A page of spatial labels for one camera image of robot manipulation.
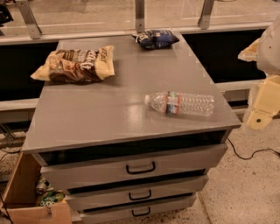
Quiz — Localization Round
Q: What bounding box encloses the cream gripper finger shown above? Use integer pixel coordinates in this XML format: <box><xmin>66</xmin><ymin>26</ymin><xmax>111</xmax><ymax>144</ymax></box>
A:
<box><xmin>238</xmin><ymin>38</ymin><xmax>260</xmax><ymax>62</ymax></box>

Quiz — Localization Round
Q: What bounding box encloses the brown and cream chip bag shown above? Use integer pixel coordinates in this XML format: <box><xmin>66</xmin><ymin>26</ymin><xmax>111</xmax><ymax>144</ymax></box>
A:
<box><xmin>31</xmin><ymin>45</ymin><xmax>115</xmax><ymax>83</ymax></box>

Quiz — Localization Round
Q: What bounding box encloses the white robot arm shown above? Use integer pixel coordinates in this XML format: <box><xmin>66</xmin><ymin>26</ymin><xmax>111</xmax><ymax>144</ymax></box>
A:
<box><xmin>238</xmin><ymin>16</ymin><xmax>280</xmax><ymax>130</ymax></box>

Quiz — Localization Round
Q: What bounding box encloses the dark blue chip bag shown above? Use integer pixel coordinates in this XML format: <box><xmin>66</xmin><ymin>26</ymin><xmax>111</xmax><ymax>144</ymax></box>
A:
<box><xmin>132</xmin><ymin>30</ymin><xmax>179</xmax><ymax>49</ymax></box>

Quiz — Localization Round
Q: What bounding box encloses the green snack bag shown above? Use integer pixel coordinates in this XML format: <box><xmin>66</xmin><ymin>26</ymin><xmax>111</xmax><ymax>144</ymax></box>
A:
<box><xmin>37</xmin><ymin>191</ymin><xmax>65</xmax><ymax>207</ymax></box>

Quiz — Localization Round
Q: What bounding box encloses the clear plastic water bottle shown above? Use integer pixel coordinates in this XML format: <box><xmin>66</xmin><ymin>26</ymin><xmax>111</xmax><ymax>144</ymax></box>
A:
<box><xmin>144</xmin><ymin>91</ymin><xmax>214</xmax><ymax>116</ymax></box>

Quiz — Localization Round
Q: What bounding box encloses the middle grey drawer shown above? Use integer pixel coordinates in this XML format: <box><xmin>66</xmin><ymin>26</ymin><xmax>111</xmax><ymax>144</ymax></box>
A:
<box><xmin>66</xmin><ymin>175</ymin><xmax>208</xmax><ymax>212</ymax></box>

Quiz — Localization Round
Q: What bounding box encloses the grey drawer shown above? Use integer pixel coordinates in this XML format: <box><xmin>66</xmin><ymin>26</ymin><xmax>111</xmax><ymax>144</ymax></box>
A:
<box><xmin>66</xmin><ymin>175</ymin><xmax>208</xmax><ymax>212</ymax></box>
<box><xmin>41</xmin><ymin>143</ymin><xmax>228</xmax><ymax>191</ymax></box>
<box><xmin>80</xmin><ymin>194</ymin><xmax>196</xmax><ymax>224</ymax></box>

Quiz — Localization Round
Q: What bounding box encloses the bottom grey drawer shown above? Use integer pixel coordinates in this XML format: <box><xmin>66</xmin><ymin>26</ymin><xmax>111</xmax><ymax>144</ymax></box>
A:
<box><xmin>80</xmin><ymin>194</ymin><xmax>196</xmax><ymax>224</ymax></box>

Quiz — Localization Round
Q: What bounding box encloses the grey drawer cabinet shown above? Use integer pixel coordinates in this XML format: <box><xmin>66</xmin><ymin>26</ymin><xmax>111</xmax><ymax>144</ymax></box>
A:
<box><xmin>21</xmin><ymin>31</ymin><xmax>242</xmax><ymax>224</ymax></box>

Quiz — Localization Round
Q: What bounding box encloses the top grey drawer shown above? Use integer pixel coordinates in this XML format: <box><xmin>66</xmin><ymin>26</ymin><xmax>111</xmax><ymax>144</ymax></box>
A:
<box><xmin>41</xmin><ymin>143</ymin><xmax>228</xmax><ymax>191</ymax></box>

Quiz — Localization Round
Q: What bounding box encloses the metal can in box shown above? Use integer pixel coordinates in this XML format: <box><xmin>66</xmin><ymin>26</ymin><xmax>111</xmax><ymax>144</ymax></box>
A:
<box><xmin>36</xmin><ymin>178</ymin><xmax>48</xmax><ymax>194</ymax></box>

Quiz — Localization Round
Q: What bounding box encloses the black object top left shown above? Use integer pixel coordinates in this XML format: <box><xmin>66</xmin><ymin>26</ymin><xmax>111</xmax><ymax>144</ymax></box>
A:
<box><xmin>0</xmin><ymin>2</ymin><xmax>13</xmax><ymax>27</ymax></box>

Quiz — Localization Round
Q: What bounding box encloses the cardboard box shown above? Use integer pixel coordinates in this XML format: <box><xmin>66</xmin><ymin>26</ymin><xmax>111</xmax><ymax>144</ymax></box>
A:
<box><xmin>1</xmin><ymin>153</ymin><xmax>72</xmax><ymax>224</ymax></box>

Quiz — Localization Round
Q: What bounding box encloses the right metal railing post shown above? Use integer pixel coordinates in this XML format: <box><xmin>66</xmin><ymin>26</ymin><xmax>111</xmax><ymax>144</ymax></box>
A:
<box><xmin>198</xmin><ymin>0</ymin><xmax>215</xmax><ymax>30</ymax></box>

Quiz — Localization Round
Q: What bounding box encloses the metal railing post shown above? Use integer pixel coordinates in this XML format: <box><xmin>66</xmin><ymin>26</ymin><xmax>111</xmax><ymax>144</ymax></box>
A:
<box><xmin>198</xmin><ymin>0</ymin><xmax>215</xmax><ymax>30</ymax></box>
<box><xmin>15</xmin><ymin>0</ymin><xmax>42</xmax><ymax>39</ymax></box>
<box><xmin>135</xmin><ymin>0</ymin><xmax>144</xmax><ymax>32</ymax></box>

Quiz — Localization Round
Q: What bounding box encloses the black floor cable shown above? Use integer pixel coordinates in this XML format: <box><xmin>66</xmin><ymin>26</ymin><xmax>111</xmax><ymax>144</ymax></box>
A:
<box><xmin>227</xmin><ymin>137</ymin><xmax>280</xmax><ymax>161</ymax></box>

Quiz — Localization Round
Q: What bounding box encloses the middle metal railing post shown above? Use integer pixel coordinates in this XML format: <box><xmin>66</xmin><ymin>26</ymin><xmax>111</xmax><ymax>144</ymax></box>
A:
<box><xmin>135</xmin><ymin>0</ymin><xmax>144</xmax><ymax>32</ymax></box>

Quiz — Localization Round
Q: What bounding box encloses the left metal railing post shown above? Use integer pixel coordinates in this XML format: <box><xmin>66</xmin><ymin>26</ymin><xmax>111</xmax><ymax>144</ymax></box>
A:
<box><xmin>15</xmin><ymin>0</ymin><xmax>42</xmax><ymax>39</ymax></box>

